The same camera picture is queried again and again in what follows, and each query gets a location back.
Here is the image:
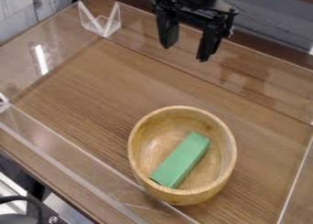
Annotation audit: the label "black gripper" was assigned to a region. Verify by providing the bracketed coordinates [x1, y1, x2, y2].
[154, 0, 238, 62]

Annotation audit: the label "wooden brown bowl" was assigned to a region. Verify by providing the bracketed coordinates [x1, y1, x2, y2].
[127, 106, 237, 206]

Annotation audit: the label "green rectangular block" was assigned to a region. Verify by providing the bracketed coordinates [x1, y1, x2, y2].
[150, 132, 210, 188]

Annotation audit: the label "clear acrylic corner bracket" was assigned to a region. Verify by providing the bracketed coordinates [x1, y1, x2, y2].
[78, 2, 121, 37]

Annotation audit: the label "clear acrylic enclosure walls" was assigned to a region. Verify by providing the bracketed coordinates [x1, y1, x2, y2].
[0, 0, 313, 224]

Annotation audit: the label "black table mount bracket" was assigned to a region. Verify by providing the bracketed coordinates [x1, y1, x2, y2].
[26, 187, 70, 224]

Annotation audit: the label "black cable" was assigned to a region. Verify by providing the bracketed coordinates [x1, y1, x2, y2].
[0, 195, 44, 224]

